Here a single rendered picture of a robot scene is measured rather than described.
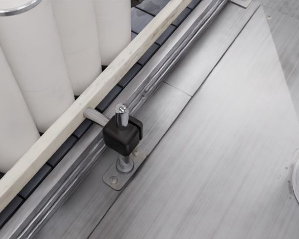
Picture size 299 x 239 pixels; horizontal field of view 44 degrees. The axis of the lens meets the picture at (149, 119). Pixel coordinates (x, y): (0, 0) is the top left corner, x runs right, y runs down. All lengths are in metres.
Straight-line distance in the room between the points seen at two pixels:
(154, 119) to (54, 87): 0.16
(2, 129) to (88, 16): 0.12
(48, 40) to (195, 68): 0.25
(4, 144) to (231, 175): 0.21
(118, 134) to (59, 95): 0.06
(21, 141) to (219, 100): 0.21
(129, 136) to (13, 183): 0.10
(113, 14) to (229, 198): 0.21
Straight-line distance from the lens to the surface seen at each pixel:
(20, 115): 0.31
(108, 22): 0.37
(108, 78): 0.37
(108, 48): 0.40
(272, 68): 0.45
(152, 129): 0.43
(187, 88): 0.47
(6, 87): 0.28
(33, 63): 0.29
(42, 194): 0.36
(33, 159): 0.33
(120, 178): 0.40
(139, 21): 0.47
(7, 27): 0.27
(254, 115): 0.40
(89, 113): 0.35
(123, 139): 0.32
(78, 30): 0.33
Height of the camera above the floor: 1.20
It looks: 58 degrees down
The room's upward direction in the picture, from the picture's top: 3 degrees clockwise
